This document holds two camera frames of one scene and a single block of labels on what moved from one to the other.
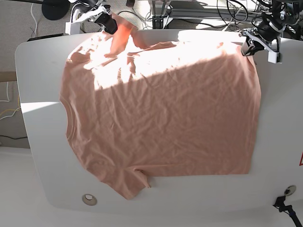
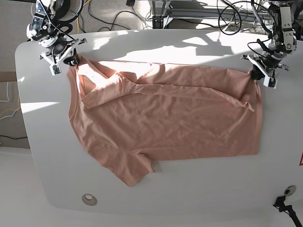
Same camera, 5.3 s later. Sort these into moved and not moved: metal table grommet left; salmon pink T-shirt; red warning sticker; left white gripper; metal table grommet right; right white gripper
Moved: right white gripper; left white gripper; salmon pink T-shirt
Not moved: metal table grommet left; red warning sticker; metal table grommet right
